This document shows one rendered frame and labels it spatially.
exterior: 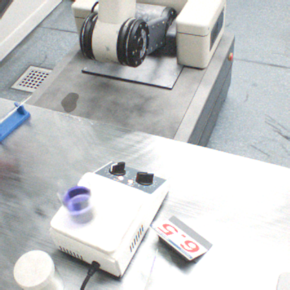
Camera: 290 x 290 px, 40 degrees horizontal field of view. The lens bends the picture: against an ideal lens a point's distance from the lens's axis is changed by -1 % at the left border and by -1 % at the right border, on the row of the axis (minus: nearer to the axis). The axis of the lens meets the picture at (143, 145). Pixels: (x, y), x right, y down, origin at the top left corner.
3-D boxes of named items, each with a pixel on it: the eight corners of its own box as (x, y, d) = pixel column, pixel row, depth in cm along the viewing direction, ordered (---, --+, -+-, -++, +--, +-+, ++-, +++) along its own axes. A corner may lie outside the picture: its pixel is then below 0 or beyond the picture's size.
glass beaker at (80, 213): (60, 218, 65) (46, 189, 59) (83, 195, 67) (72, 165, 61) (87, 237, 62) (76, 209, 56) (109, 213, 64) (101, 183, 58)
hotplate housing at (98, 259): (112, 168, 81) (106, 142, 75) (171, 189, 77) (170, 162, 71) (49, 261, 69) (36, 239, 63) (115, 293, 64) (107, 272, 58)
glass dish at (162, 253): (175, 279, 65) (175, 274, 63) (142, 287, 64) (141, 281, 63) (168, 249, 68) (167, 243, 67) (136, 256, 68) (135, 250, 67)
